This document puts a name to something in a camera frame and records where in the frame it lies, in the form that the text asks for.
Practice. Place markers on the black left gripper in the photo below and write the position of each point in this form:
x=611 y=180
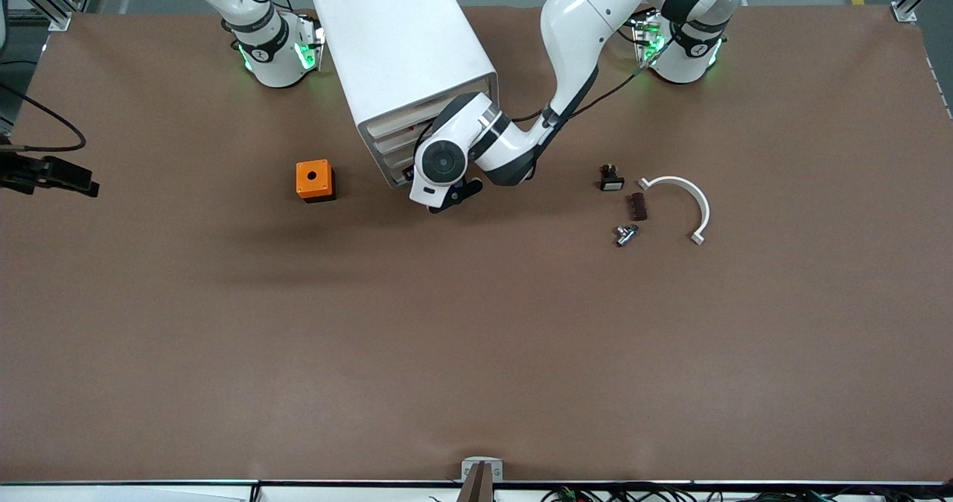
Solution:
x=407 y=173

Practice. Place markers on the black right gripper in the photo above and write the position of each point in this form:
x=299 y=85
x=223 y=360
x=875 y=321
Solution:
x=16 y=172

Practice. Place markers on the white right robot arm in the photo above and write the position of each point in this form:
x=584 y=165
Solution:
x=272 y=59

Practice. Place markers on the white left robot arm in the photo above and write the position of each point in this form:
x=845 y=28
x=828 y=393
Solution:
x=588 y=25

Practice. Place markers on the small silver metal fitting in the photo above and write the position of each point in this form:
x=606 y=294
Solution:
x=625 y=235

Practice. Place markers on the brown terminal block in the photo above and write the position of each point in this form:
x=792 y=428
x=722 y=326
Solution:
x=638 y=206

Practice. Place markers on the orange button enclosure box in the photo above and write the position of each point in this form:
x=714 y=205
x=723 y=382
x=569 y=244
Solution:
x=307 y=178

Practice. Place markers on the black switch with white face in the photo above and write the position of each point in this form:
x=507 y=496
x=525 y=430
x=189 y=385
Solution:
x=612 y=180

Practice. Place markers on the white curved plastic bracket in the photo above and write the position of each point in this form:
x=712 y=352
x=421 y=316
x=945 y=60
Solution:
x=700 y=200

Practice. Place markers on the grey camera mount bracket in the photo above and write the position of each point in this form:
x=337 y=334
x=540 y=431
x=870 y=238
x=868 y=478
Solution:
x=482 y=472

